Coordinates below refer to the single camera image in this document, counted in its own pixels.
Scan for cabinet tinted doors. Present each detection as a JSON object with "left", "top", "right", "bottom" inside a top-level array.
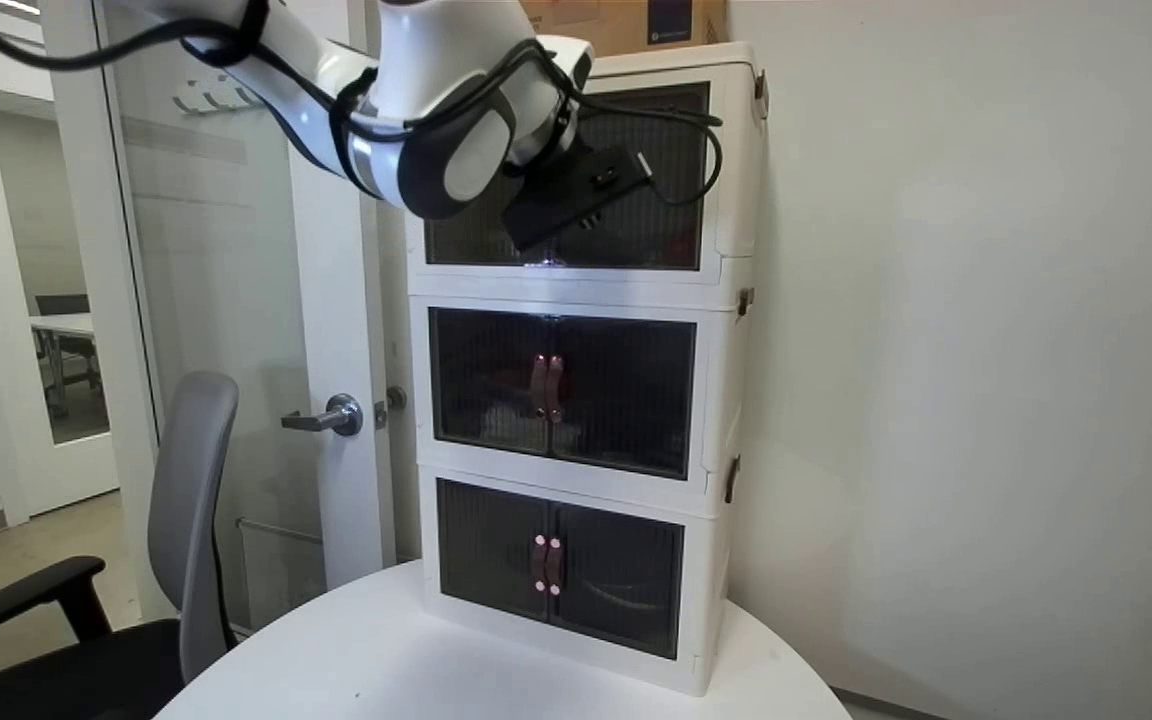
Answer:
[
  {"left": 436, "top": 480, "right": 686, "bottom": 661},
  {"left": 429, "top": 308, "right": 698, "bottom": 480}
]

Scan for grey office chair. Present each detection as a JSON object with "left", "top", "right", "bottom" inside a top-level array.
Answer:
[{"left": 0, "top": 372, "right": 239, "bottom": 720}]

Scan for wall coat hooks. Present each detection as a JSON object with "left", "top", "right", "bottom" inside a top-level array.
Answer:
[{"left": 173, "top": 76, "right": 262, "bottom": 116}]

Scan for tinted door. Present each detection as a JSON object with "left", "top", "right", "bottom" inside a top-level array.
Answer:
[
  {"left": 425, "top": 208, "right": 555, "bottom": 263},
  {"left": 553, "top": 86, "right": 715, "bottom": 273}
]

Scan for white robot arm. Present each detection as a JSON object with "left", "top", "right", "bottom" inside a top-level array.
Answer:
[{"left": 0, "top": 0, "right": 654, "bottom": 250}]

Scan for white door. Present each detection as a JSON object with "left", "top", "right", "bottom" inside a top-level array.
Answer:
[{"left": 290, "top": 158, "right": 397, "bottom": 584}]

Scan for middle cabinet tinted doors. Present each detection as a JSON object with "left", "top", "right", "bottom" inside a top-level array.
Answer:
[{"left": 429, "top": 308, "right": 698, "bottom": 480}]

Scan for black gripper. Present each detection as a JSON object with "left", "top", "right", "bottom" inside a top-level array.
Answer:
[{"left": 505, "top": 142, "right": 654, "bottom": 250}]

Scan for bottom cabinet tinted doors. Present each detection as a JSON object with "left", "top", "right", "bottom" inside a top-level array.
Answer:
[{"left": 436, "top": 480, "right": 686, "bottom": 661}]

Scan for cardboard box on cabinet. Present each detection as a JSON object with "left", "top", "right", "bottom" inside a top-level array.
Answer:
[{"left": 520, "top": 0, "right": 729, "bottom": 56}]

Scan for silver door lever handle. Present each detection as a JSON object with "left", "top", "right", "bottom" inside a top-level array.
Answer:
[{"left": 286, "top": 394, "right": 363, "bottom": 437}]

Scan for white stacked cabinet frame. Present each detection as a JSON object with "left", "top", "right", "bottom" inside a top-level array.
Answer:
[{"left": 403, "top": 46, "right": 764, "bottom": 693}]

